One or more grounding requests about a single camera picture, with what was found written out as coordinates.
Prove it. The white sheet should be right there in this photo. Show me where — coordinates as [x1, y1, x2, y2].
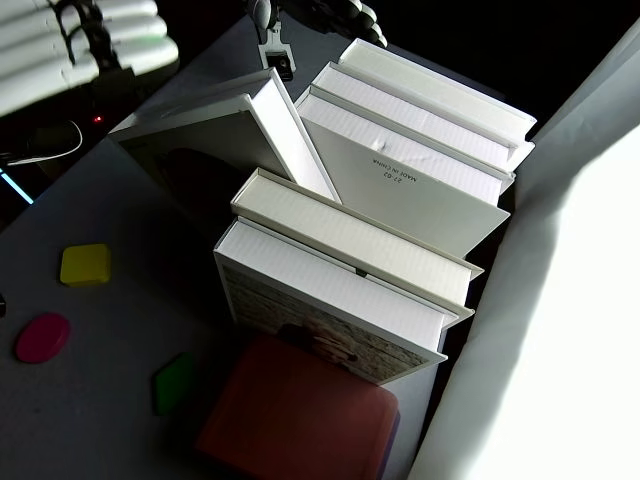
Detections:
[407, 17, 640, 480]

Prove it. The white book with photo cover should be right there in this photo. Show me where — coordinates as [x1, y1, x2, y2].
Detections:
[213, 215, 450, 386]

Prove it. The yellow square block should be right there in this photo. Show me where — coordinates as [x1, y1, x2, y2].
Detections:
[59, 243, 112, 288]

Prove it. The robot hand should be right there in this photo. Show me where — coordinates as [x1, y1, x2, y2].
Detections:
[0, 0, 181, 119]
[294, 0, 390, 49]

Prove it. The grey table cloth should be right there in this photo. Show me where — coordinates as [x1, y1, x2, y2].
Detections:
[0, 12, 501, 480]

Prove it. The white hardcover book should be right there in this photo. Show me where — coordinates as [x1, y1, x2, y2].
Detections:
[229, 167, 486, 307]
[338, 37, 539, 144]
[312, 61, 537, 169]

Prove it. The green block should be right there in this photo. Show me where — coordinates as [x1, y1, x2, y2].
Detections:
[152, 351, 199, 417]

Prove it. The white cable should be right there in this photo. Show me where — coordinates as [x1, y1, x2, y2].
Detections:
[7, 118, 84, 167]

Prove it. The magenta oval block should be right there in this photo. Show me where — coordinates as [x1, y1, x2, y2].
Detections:
[14, 312, 72, 365]

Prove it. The cyan lit strip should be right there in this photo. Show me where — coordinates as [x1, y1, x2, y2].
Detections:
[0, 167, 34, 205]

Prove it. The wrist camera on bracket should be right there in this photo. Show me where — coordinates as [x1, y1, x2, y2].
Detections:
[255, 27, 296, 84]

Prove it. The white Fashionindia book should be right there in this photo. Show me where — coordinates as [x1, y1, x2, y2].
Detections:
[107, 67, 346, 206]

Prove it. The white book Made in China print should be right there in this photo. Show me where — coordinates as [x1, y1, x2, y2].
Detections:
[294, 83, 517, 259]

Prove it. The red hardcover book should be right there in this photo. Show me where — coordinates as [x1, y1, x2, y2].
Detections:
[194, 332, 401, 480]

